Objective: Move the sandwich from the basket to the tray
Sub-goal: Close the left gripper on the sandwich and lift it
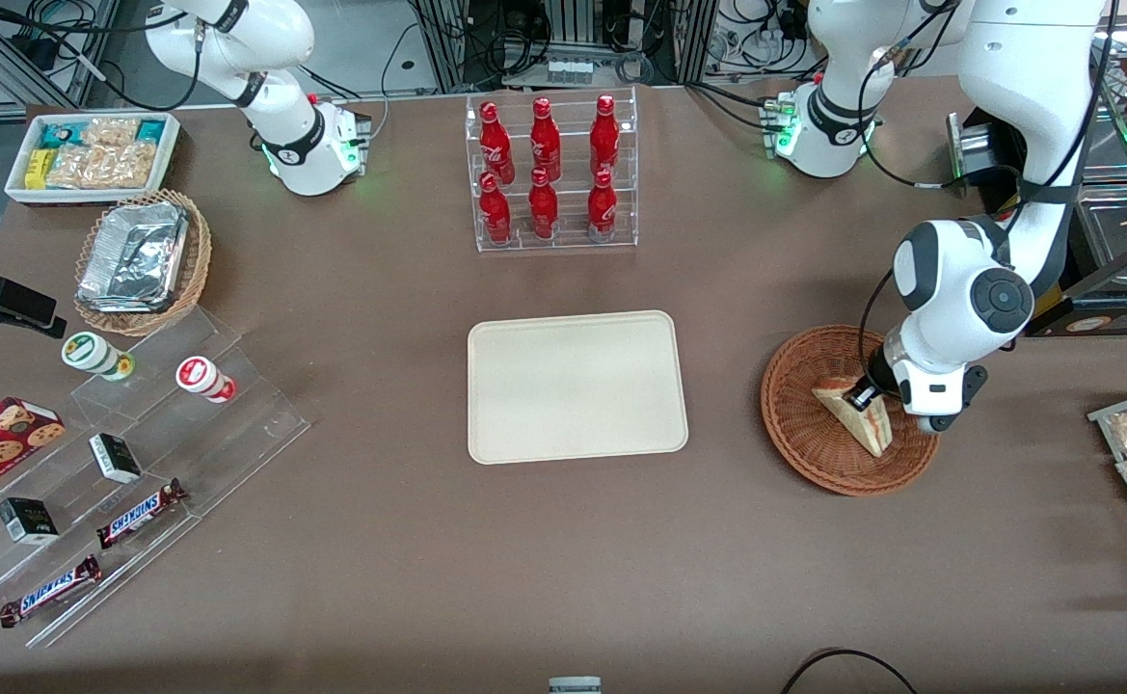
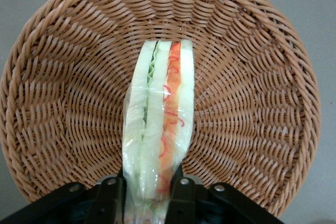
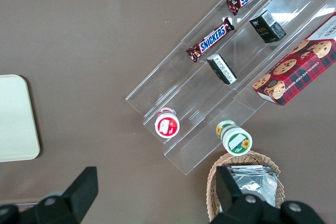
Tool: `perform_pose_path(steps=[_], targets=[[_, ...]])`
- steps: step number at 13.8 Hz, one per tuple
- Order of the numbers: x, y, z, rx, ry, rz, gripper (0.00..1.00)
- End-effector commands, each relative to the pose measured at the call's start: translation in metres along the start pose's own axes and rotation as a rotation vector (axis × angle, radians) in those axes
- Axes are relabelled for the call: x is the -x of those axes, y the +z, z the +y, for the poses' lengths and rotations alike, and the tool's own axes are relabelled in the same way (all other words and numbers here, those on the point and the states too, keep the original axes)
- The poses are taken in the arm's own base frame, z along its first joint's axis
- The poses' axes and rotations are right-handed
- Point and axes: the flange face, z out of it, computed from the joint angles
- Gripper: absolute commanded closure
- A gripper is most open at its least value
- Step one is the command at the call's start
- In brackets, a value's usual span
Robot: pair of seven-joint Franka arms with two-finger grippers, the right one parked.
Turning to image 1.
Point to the white rectangular snack bin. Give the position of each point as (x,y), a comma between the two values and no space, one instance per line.
(170,164)

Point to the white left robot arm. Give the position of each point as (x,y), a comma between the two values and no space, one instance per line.
(1006,58)

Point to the yellow snack packet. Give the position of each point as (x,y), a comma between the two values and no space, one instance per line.
(36,171)

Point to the silver foil container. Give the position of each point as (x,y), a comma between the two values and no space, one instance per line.
(134,255)

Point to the brown round wicker basket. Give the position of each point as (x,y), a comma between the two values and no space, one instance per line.
(814,443)

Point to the beige plastic tray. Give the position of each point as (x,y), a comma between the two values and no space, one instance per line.
(577,387)

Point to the green lid yogurt cup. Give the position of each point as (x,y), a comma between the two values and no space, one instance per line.
(89,352)

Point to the large clear cracker bag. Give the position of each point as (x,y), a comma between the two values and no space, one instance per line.
(105,167)

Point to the teal snack packet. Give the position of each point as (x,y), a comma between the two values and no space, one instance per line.
(150,129)
(60,133)

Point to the grey device edge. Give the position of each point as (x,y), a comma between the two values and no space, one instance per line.
(575,685)

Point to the small clear cracker bag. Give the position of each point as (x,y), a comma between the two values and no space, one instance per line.
(112,130)

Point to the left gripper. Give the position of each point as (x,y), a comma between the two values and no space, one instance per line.
(878,375)

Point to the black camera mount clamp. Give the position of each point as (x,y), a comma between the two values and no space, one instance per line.
(13,301)

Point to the aluminium frame rack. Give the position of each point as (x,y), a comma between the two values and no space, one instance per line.
(563,29)

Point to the light tan wicker basket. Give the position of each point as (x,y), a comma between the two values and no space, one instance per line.
(195,265)

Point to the brown snickers bar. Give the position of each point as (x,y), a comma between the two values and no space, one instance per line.
(139,514)
(50,591)

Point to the clear acrylic bottle rack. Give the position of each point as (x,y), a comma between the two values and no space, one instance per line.
(568,236)

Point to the red cola bottle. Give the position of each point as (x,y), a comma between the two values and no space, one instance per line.
(543,210)
(604,140)
(545,143)
(495,214)
(602,210)
(495,145)

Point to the small black box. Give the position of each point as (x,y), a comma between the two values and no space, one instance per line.
(115,458)
(28,520)

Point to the black hot food warmer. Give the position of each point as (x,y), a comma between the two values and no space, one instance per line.
(1103,308)

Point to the clear acrylic stepped stand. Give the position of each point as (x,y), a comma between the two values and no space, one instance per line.
(235,434)

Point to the red lid yogurt cup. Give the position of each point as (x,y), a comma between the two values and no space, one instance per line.
(199,374)

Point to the triangular sandwich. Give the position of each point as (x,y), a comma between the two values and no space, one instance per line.
(857,416)

